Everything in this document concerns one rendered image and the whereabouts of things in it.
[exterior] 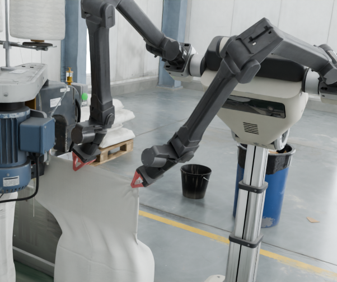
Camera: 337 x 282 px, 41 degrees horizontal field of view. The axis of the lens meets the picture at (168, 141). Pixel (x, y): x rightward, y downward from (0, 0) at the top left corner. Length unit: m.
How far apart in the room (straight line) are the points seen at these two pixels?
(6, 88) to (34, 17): 0.23
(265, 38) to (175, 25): 9.10
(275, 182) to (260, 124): 1.94
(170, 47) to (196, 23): 8.62
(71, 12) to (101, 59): 6.22
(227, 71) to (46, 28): 0.56
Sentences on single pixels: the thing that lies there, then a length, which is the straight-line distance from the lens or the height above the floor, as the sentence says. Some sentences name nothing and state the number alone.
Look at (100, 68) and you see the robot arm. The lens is 1.46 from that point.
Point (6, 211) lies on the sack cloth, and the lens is 2.06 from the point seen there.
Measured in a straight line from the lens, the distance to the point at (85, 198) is 1.70.
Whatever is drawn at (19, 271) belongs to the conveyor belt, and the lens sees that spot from 2.38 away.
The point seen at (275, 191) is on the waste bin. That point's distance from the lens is 3.73.
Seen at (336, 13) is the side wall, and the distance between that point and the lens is 9.36.
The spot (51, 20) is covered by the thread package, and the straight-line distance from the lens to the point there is 1.41.
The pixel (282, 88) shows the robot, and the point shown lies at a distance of 1.65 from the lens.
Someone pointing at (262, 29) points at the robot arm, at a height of 1.61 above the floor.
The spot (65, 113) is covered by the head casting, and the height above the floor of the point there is 1.23.
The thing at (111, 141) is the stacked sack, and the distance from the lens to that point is 5.03.
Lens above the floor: 1.63
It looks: 16 degrees down
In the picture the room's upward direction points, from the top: 4 degrees clockwise
